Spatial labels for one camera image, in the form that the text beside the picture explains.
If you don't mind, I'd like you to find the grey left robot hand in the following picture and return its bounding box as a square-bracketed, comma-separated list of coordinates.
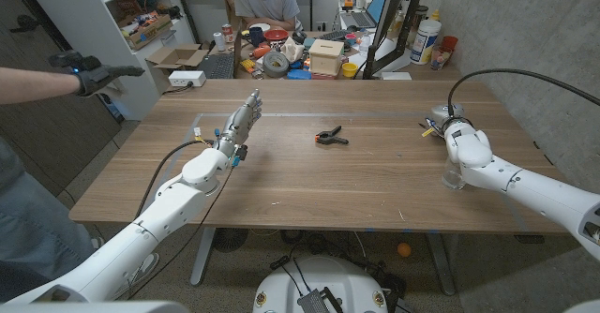
[217, 88, 264, 158]

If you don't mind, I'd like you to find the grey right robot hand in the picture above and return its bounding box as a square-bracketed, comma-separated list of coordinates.
[424, 102, 468, 139]

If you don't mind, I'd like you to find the standing person's bare forearm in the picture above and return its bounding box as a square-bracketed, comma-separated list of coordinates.
[0, 66, 82, 106]

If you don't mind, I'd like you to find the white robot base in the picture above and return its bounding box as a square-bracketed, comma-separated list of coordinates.
[252, 255, 389, 313]

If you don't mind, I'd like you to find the clear cup with colourful items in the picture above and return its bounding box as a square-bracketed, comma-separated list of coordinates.
[429, 45, 454, 71]

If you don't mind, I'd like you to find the clear glass cup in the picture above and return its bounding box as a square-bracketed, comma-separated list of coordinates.
[441, 156, 470, 191]

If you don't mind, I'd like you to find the black orange pliers clamp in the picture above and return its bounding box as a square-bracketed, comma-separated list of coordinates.
[314, 125, 350, 146]

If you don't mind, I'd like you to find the black flat keyboard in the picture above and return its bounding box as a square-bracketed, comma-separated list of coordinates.
[199, 52, 235, 80]

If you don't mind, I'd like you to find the white power strip box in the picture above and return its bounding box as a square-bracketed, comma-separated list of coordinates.
[167, 69, 207, 88]

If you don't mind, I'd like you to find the white wipes canister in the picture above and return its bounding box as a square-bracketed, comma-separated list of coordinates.
[410, 18, 443, 66]

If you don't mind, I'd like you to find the dark blue mug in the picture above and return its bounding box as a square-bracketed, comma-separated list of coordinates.
[247, 25, 266, 48]

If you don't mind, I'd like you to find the crumpled white bag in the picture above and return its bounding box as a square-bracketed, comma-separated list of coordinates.
[279, 36, 306, 64]

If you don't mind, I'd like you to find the open empty cardboard box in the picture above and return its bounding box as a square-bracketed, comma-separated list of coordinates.
[144, 43, 211, 70]

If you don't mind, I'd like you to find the black monitor stand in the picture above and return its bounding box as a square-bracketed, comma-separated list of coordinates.
[363, 0, 423, 81]

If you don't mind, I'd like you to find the red bowl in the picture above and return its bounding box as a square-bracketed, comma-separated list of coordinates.
[262, 28, 291, 43]

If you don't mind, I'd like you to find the dark tall bottle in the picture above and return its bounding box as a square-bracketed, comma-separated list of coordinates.
[412, 4, 430, 31]

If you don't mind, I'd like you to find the light wooden box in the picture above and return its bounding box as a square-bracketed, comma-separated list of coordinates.
[307, 38, 346, 76]

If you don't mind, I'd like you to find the black computer monitor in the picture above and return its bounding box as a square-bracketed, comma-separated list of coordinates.
[372, 0, 410, 64]

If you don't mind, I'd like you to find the black round floor fan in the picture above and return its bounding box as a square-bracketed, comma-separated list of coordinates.
[213, 228, 249, 253]

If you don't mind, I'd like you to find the seated person grey shirt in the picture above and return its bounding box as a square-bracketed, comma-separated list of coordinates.
[232, 0, 304, 32]

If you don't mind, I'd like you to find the open laptop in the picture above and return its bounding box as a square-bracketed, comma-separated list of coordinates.
[339, 0, 389, 29]

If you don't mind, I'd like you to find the black desk keyboard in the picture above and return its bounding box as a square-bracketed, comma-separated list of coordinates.
[319, 29, 353, 42]

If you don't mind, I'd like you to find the cardboard box with tools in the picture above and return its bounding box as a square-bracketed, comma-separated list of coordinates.
[119, 12, 173, 52]

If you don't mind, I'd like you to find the grey table leg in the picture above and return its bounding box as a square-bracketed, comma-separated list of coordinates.
[426, 231, 457, 297]
[189, 227, 218, 287]

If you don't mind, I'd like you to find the black white teleoperation glove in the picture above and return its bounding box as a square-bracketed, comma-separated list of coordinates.
[48, 49, 146, 97]

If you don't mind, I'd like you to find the white shelving unit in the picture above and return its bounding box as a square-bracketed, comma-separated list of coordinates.
[18, 0, 196, 121]

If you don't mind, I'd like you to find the standing person in jeans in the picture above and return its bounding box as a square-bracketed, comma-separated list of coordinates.
[0, 137, 98, 303]

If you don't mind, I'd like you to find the grey duct tape roll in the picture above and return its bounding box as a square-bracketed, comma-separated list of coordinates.
[261, 50, 291, 79]

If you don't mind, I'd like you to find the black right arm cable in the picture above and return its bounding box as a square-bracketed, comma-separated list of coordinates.
[446, 67, 600, 120]

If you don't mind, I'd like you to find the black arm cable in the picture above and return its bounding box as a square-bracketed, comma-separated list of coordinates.
[133, 138, 216, 220]
[446, 67, 600, 120]

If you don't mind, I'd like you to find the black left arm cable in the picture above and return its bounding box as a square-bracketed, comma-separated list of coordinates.
[133, 138, 216, 220]

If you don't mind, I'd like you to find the black door handle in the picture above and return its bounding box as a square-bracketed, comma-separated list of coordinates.
[9, 14, 41, 34]

